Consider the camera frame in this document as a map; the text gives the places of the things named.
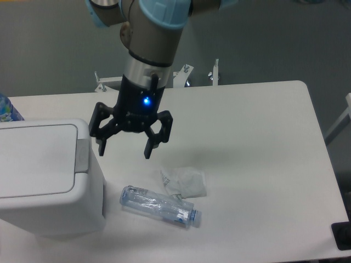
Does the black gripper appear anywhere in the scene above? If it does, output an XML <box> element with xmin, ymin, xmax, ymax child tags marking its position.
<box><xmin>89</xmin><ymin>73</ymin><xmax>173</xmax><ymax>159</ymax></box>

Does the white plastic trash can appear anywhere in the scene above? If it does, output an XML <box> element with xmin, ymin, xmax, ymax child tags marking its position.
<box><xmin>1</xmin><ymin>118</ymin><xmax>106</xmax><ymax>236</ymax></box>

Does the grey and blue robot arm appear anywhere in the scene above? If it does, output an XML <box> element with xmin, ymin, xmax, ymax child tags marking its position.
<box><xmin>86</xmin><ymin>0</ymin><xmax>234</xmax><ymax>158</ymax></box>

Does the crushed clear plastic bottle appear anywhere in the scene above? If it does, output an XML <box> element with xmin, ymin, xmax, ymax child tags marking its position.
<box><xmin>120</xmin><ymin>185</ymin><xmax>202</xmax><ymax>227</ymax></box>

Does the crumpled white plastic wrapper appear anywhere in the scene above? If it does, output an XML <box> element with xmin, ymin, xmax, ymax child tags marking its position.
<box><xmin>160</xmin><ymin>167</ymin><xmax>207</xmax><ymax>199</ymax></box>

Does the blue labelled bottle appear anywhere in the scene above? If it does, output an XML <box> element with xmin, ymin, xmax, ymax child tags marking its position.
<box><xmin>1</xmin><ymin>94</ymin><xmax>25</xmax><ymax>122</ymax></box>

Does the black clamp at table edge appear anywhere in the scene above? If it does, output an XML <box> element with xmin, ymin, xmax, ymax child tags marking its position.
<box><xmin>331</xmin><ymin>221</ymin><xmax>350</xmax><ymax>251</ymax></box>

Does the black cable on pedestal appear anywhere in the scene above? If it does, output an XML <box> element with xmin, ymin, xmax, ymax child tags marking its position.
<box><xmin>148</xmin><ymin>71</ymin><xmax>160</xmax><ymax>95</ymax></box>

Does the white pedestal base frame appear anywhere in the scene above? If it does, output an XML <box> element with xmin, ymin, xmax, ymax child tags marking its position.
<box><xmin>94</xmin><ymin>58</ymin><xmax>221</xmax><ymax>93</ymax></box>

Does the white frame at right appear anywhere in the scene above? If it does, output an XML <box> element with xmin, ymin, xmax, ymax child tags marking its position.
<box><xmin>324</xmin><ymin>93</ymin><xmax>350</xmax><ymax>146</ymax></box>

